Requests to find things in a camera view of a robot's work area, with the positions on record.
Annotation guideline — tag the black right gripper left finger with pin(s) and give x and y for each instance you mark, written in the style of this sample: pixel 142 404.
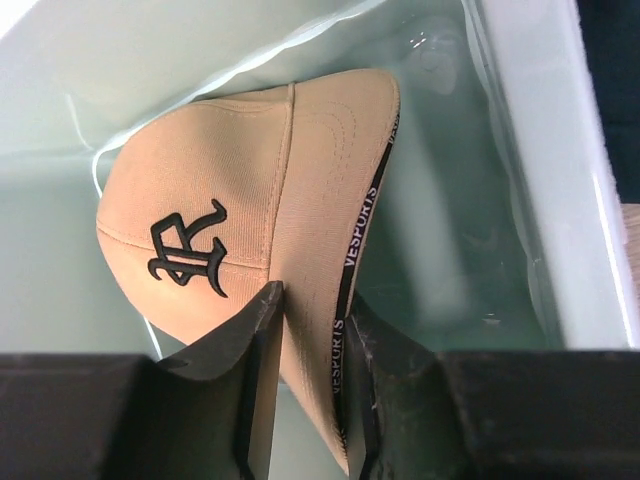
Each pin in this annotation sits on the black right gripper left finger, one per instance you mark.
pixel 205 412

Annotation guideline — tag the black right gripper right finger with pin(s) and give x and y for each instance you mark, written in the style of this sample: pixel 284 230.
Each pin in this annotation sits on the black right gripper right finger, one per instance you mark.
pixel 410 413

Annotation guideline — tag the teal plastic bin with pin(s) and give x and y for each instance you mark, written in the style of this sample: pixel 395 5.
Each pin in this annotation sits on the teal plastic bin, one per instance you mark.
pixel 497 227

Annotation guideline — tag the navy blue sweater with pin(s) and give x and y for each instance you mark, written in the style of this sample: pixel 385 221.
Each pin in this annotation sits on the navy blue sweater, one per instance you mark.
pixel 610 31

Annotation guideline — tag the tan baseball cap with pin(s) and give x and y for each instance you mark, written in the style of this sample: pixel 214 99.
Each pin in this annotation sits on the tan baseball cap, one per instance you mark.
pixel 209 202

